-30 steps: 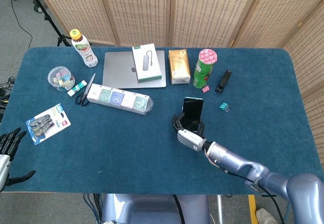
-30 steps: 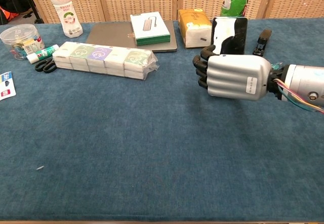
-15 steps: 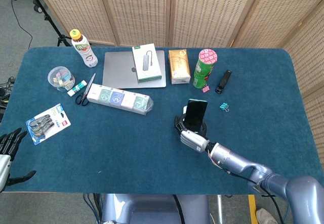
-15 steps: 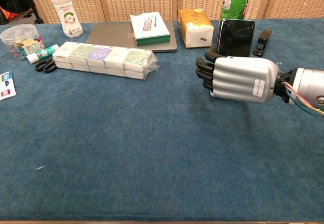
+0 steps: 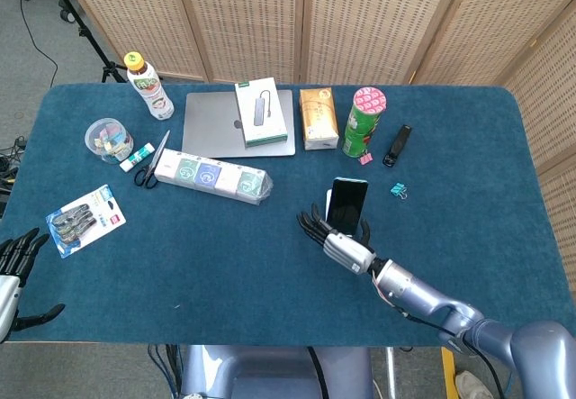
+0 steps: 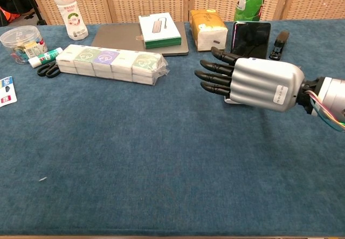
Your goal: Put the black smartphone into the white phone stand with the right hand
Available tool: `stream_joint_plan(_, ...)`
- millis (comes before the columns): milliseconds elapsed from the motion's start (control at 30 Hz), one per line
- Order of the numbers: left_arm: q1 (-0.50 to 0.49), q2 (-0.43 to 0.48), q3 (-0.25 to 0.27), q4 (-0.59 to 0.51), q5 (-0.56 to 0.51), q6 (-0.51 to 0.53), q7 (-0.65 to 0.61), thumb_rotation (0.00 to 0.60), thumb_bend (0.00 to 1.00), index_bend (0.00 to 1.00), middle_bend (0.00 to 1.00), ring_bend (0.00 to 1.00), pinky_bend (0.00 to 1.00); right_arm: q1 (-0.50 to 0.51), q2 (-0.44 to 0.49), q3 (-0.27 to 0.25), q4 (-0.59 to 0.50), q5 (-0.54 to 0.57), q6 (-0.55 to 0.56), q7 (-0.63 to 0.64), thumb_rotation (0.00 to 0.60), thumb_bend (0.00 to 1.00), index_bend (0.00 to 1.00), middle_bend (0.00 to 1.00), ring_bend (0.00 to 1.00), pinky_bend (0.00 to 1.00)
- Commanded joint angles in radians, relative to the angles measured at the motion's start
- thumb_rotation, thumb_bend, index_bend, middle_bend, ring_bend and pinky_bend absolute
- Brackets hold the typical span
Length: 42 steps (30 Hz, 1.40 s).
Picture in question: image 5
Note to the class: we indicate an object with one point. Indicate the white green glue stick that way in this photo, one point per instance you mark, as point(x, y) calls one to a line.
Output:
point(137, 156)

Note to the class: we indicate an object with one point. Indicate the teal binder clip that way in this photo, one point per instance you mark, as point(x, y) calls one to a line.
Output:
point(397, 189)

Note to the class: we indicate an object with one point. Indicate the white phone stand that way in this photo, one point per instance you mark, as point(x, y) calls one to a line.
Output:
point(328, 203)

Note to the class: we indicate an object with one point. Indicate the white shoe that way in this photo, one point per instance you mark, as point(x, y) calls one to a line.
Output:
point(470, 385)

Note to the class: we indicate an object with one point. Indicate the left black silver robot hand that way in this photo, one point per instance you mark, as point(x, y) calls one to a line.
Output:
point(11, 291)

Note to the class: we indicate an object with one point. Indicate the grey laptop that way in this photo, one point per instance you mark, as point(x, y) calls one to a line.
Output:
point(211, 124)

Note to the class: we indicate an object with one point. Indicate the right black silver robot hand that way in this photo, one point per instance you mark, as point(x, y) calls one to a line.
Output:
point(346, 250)

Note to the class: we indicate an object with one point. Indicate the metal table leg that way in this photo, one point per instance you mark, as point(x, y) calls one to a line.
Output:
point(391, 372)

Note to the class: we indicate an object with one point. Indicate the black smartphone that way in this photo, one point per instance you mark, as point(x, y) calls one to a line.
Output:
point(346, 203)

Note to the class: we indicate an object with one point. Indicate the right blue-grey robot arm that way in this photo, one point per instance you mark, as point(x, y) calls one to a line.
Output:
point(414, 288)

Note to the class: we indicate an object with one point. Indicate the blue-grey robot torso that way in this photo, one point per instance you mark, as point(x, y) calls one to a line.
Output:
point(270, 372)

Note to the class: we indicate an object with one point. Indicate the pink binder clip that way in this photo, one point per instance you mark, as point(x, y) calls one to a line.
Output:
point(366, 159)

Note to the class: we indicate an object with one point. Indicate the green chips can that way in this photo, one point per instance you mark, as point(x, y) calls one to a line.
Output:
point(362, 129)

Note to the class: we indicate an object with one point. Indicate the drink bottle yellow cap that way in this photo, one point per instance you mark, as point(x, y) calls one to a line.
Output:
point(150, 93)

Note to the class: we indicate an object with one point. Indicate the clear jar of clips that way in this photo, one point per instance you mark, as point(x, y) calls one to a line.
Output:
point(108, 140)

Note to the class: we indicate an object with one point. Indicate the white green adapter box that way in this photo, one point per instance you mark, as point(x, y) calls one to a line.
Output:
point(262, 111)

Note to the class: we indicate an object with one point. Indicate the black stapler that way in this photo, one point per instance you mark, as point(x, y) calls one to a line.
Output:
point(397, 144)

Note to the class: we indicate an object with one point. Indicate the blister pack of clips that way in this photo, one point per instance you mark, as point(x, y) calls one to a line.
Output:
point(83, 221)

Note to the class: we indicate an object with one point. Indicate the golden tissue pack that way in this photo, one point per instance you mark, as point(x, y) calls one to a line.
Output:
point(318, 120)

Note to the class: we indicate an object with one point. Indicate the wrapped pocket tissue multipack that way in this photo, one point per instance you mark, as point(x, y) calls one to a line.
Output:
point(207, 176)

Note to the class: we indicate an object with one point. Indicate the blue table mat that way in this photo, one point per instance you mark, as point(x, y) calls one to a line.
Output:
point(225, 273)

